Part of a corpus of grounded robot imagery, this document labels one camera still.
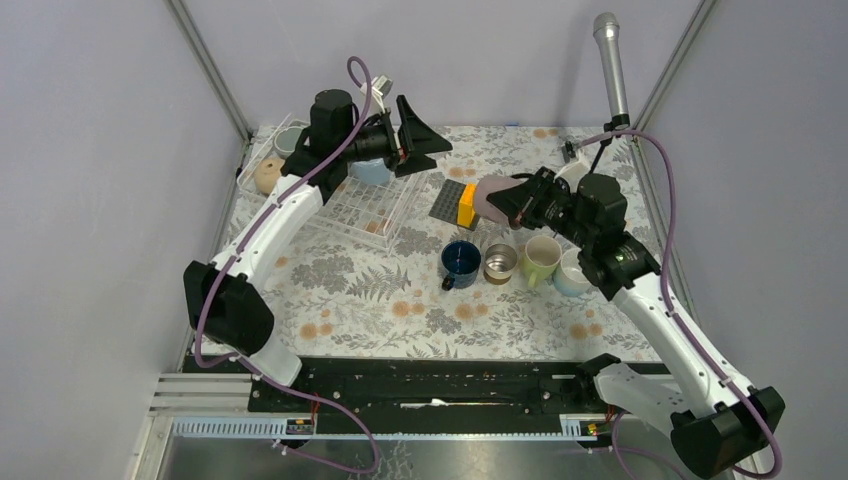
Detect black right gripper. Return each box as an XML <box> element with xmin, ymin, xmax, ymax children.
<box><xmin>487</xmin><ymin>166</ymin><xmax>595</xmax><ymax>249</ymax></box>

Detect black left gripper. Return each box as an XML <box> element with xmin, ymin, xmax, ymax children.
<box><xmin>338</xmin><ymin>95</ymin><xmax>452</xmax><ymax>176</ymax></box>

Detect mauve pink cup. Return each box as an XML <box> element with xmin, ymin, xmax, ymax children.
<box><xmin>473</xmin><ymin>175</ymin><xmax>523</xmax><ymax>226</ymax></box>

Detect light blue cup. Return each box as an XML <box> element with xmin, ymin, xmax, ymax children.
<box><xmin>349</xmin><ymin>158</ymin><xmax>392</xmax><ymax>186</ymax></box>

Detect light green mug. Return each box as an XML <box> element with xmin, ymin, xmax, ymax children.
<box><xmin>519</xmin><ymin>235</ymin><xmax>563</xmax><ymax>289</ymax></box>

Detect cream brown steel tumbler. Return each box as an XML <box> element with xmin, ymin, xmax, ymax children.
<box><xmin>483</xmin><ymin>244</ymin><xmax>518</xmax><ymax>285</ymax></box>

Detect dark blue mug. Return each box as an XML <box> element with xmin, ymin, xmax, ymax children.
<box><xmin>440</xmin><ymin>240</ymin><xmax>482</xmax><ymax>291</ymax></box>

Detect small white cup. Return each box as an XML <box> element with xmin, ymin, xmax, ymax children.
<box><xmin>553</xmin><ymin>248</ymin><xmax>592</xmax><ymax>297</ymax></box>

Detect beige ceramic teapot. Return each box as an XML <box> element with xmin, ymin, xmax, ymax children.
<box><xmin>253</xmin><ymin>156</ymin><xmax>285</xmax><ymax>196</ymax></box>

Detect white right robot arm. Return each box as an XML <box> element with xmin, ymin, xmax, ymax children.
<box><xmin>473</xmin><ymin>168</ymin><xmax>786</xmax><ymax>479</ymax></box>

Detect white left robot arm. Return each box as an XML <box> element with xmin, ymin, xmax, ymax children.
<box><xmin>183</xmin><ymin>89</ymin><xmax>452</xmax><ymax>411</ymax></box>

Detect yellow lego block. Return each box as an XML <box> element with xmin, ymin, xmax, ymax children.
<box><xmin>456</xmin><ymin>184</ymin><xmax>479</xmax><ymax>230</ymax></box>

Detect grey lego baseplate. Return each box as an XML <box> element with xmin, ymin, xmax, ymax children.
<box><xmin>428</xmin><ymin>179</ymin><xmax>467</xmax><ymax>225</ymax></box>

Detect floral table mat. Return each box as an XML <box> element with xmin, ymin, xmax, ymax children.
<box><xmin>259</xmin><ymin>126</ymin><xmax>657</xmax><ymax>362</ymax></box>

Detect grey ceramic cup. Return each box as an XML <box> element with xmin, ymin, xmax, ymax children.
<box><xmin>272</xmin><ymin>125</ymin><xmax>305</xmax><ymax>159</ymax></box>

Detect silver microphone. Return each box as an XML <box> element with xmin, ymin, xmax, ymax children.
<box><xmin>593</xmin><ymin>12</ymin><xmax>630</xmax><ymax>130</ymax></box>

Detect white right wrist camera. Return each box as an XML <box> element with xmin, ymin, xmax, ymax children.
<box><xmin>557</xmin><ymin>141</ymin><xmax>592</xmax><ymax>191</ymax></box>

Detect white wire dish rack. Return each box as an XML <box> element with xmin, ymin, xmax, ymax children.
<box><xmin>226</xmin><ymin>116</ymin><xmax>427</xmax><ymax>253</ymax></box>

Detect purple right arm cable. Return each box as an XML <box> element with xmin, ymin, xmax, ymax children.
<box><xmin>563</xmin><ymin>128</ymin><xmax>786</xmax><ymax>480</ymax></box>

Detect grey slotted cable duct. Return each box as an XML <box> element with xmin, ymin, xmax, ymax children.
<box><xmin>173</xmin><ymin>415</ymin><xmax>598</xmax><ymax>442</ymax></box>

